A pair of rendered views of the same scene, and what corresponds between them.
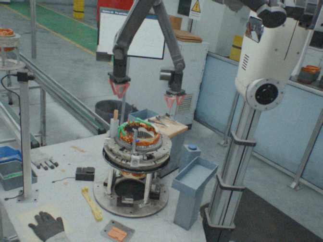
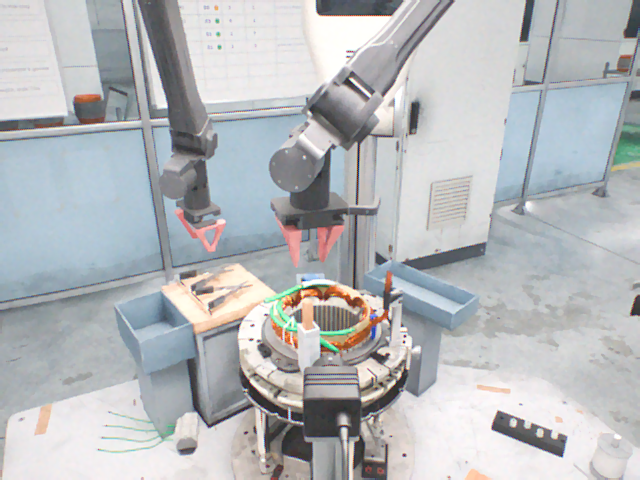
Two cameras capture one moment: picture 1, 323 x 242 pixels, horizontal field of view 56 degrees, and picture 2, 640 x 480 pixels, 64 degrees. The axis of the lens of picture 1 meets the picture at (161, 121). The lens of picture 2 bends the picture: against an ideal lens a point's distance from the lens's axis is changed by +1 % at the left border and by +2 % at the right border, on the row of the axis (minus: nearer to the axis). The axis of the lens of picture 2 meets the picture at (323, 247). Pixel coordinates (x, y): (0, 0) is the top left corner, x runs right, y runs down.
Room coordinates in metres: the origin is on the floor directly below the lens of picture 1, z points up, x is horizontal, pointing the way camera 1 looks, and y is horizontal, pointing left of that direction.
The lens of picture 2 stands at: (1.04, 0.86, 1.66)
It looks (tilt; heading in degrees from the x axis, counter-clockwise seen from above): 26 degrees down; 288
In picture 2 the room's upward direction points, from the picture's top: straight up
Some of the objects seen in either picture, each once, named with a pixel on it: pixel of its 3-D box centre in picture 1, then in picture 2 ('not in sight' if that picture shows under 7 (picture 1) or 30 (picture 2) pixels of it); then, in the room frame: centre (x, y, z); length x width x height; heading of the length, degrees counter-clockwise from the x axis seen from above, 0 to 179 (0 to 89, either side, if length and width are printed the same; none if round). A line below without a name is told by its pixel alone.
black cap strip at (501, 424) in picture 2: not in sight; (528, 432); (0.86, -0.09, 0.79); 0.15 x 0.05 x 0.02; 166
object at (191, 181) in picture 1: (191, 197); (414, 334); (1.14, -0.19, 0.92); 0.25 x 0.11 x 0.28; 153
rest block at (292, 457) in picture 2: (110, 175); (296, 470); (1.30, 0.21, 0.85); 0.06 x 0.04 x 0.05; 177
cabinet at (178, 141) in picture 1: (160, 147); (224, 346); (1.57, -0.02, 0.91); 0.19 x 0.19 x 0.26; 54
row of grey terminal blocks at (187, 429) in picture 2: not in sight; (187, 430); (1.58, 0.15, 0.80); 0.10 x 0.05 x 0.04; 117
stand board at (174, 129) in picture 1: (164, 126); (219, 295); (1.57, -0.02, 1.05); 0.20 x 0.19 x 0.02; 54
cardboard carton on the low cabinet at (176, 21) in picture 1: (163, 22); not in sight; (4.22, 0.19, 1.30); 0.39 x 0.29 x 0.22; 53
